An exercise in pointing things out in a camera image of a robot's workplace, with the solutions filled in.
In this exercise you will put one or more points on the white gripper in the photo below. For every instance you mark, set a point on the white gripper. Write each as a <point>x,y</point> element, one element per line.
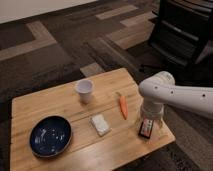
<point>150,110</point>

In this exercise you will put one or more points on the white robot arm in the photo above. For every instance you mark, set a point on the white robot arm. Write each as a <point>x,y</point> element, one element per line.
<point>160,90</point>

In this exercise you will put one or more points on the white sponge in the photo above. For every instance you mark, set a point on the white sponge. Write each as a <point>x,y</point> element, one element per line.
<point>100,124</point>

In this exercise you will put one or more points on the orange carrot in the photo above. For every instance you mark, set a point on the orange carrot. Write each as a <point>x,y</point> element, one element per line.
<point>123,105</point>

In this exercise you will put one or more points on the white paper cup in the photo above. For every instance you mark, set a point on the white paper cup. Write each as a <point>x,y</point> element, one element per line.
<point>84,88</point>

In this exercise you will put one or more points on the black office chair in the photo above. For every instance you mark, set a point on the black office chair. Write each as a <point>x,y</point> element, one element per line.
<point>182,30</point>

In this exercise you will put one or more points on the dark blue bowl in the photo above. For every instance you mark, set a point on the dark blue bowl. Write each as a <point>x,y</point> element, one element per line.
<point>50,136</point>

